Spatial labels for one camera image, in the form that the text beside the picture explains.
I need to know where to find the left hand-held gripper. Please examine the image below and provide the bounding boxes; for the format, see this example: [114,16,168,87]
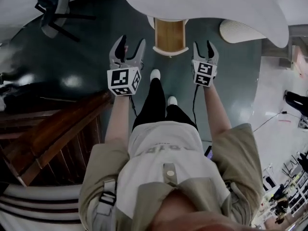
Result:
[106,34,147,97]

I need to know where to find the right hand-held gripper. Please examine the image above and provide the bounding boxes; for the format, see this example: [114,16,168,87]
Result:
[191,40,220,88]

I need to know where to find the white drawer with wooden bottom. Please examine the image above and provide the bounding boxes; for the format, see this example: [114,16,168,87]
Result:
[152,17,189,58]

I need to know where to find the person's left forearm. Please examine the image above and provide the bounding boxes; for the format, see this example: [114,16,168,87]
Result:
[103,94,132,145]

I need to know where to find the person's right forearm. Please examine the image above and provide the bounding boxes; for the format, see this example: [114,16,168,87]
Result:
[203,83,232,141]

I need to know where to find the person's left white shoe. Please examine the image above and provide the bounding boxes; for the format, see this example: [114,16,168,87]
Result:
[149,68,161,81]

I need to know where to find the white ribbed stool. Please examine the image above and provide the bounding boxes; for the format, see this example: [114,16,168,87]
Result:
[218,19,268,44]

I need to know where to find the white curved desk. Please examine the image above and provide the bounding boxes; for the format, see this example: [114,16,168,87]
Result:
[121,0,290,49]

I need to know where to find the person's left leg black trousers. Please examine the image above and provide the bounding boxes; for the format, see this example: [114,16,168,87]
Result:
[131,77,167,132]

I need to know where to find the person's leg black trousers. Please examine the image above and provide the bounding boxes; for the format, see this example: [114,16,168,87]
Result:
[131,77,167,132]
[165,104,199,132]

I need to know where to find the person's right leg black trousers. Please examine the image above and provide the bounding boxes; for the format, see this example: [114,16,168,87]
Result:
[165,104,199,132]

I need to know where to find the grey chair with black legs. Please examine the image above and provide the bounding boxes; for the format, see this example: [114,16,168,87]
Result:
[34,0,97,43]

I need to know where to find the person's torso in beige jacket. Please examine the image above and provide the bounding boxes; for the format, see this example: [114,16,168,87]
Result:
[78,121,265,231]

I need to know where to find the white metal rack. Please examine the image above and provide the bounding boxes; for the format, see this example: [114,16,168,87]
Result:
[262,153,308,218]

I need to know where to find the white striped cushion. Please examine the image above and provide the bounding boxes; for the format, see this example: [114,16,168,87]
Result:
[0,183,84,231]

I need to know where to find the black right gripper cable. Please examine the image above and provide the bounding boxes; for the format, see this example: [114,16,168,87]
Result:
[192,84,199,126]

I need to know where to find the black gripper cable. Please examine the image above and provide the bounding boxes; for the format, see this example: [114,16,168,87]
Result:
[192,84,199,126]
[129,94,138,117]

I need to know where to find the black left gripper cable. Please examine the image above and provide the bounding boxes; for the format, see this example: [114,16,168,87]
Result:
[129,94,138,117]

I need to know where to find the thin floor cable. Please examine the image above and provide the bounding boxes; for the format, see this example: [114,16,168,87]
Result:
[253,110,303,132]

